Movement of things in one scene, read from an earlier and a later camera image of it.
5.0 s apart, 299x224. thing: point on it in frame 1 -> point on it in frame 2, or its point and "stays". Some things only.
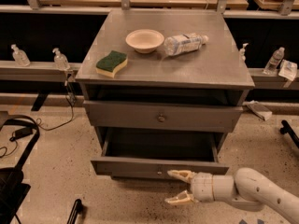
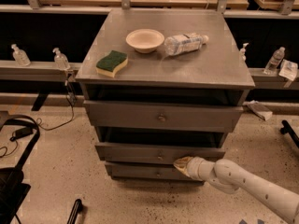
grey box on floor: x=260 y=111 stays
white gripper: x=202 y=186 -> x=194 y=167
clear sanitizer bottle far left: x=20 y=58 stays
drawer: x=154 y=167 -> x=156 y=147
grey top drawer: x=170 y=117 stays
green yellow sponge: x=109 y=64 stays
